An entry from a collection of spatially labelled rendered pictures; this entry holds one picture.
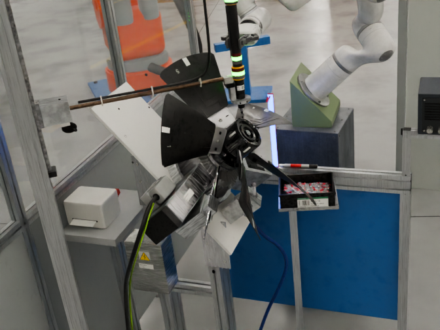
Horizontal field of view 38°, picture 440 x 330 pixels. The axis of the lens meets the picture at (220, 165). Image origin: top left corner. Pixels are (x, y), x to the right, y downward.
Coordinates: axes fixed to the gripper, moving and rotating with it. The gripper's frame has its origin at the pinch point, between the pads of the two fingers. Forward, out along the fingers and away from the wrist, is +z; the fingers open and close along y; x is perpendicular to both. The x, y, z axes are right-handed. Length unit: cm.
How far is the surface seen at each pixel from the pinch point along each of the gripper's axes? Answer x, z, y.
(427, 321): -150, -53, -63
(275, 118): -34.9, -18.7, -6.7
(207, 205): -41, 37, 1
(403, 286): -119, -35, -53
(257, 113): -32.9, -17.7, 0.1
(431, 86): -26, -33, -61
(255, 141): -31.9, 9.1, -7.3
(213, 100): -19.4, 4.0, 8.6
